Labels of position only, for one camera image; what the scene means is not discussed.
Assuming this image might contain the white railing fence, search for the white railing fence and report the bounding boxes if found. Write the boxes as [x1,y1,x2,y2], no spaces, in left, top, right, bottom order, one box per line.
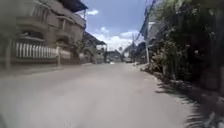
[6,40,73,68]

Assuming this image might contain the utility pole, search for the utility pole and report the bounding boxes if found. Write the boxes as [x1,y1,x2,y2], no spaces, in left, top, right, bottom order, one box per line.
[144,19,151,65]

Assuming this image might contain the grey concrete road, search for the grey concrete road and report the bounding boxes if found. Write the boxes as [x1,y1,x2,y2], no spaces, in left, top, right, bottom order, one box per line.
[0,61,201,128]

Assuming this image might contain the building with dark roof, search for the building with dark roof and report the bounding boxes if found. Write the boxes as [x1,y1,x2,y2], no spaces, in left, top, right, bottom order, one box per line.
[78,31,108,65]

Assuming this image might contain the overhead wires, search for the overhead wires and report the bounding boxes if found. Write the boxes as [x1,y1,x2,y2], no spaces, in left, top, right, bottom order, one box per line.
[134,0,158,43]

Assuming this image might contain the beige multi-storey building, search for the beige multi-storey building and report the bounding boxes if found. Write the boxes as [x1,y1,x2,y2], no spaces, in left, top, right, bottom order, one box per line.
[0,0,89,66]

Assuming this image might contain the distant building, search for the distant building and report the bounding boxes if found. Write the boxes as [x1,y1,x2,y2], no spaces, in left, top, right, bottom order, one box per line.
[105,49,124,64]

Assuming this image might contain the green trees and bushes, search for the green trees and bushes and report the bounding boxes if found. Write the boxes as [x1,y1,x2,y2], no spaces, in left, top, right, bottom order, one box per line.
[146,0,224,93]

